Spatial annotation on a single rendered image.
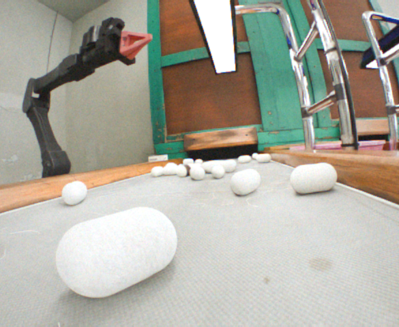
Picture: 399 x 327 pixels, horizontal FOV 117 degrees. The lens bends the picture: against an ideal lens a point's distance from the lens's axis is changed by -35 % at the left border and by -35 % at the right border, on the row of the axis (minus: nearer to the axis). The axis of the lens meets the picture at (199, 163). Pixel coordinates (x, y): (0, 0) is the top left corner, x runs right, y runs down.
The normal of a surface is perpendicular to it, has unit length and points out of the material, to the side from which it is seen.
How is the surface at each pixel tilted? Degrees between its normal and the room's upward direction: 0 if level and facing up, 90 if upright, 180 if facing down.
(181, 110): 90
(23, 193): 45
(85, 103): 91
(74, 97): 90
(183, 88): 90
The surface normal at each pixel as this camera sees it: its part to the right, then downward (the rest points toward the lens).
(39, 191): 0.62, -0.77
